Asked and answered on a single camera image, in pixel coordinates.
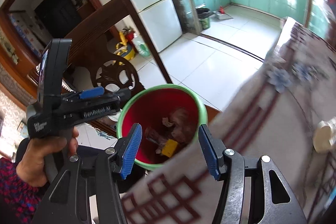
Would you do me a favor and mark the yellow toy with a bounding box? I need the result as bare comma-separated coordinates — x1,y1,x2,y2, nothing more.
115,31,136,65

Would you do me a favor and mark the carved dark wooden chair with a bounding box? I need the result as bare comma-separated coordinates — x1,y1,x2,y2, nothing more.
26,0,174,139

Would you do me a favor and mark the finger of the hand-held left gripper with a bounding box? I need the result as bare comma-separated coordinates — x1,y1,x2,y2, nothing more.
62,86,132,103

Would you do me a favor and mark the green kitchen waste bin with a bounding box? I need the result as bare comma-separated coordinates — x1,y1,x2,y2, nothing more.
196,7,212,30

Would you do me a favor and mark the white paper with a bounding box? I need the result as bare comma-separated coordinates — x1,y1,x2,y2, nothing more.
161,116,176,128

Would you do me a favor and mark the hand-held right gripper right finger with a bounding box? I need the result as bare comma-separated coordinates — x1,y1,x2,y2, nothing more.
198,124,307,224

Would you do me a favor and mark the person's left forearm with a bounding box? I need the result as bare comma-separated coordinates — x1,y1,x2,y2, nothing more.
0,157,42,224

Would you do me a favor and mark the green detergent bottle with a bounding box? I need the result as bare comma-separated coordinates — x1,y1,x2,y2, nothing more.
133,32,151,57

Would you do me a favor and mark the white paper cup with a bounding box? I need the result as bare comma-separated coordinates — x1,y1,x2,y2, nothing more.
312,119,336,153

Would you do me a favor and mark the grey dustpan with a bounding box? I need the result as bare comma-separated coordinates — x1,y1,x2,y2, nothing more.
213,10,233,20

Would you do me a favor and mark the yellow carton box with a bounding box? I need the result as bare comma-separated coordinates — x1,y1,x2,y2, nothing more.
161,139,179,157

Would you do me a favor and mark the brown crumpled wrapper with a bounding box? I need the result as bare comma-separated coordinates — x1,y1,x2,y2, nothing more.
168,107,196,144

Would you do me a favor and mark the person's left hand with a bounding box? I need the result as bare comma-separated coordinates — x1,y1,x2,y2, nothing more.
16,126,80,188

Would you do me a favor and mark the red fire extinguisher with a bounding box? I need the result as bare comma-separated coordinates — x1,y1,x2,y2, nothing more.
123,27,135,43

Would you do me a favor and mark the floral tablecloth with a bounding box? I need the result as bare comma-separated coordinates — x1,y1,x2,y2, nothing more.
121,17,336,224

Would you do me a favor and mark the red bin with green rim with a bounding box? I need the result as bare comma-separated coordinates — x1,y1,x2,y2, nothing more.
116,84,208,171

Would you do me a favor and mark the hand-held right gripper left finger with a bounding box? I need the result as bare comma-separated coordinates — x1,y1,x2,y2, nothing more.
31,123,143,224

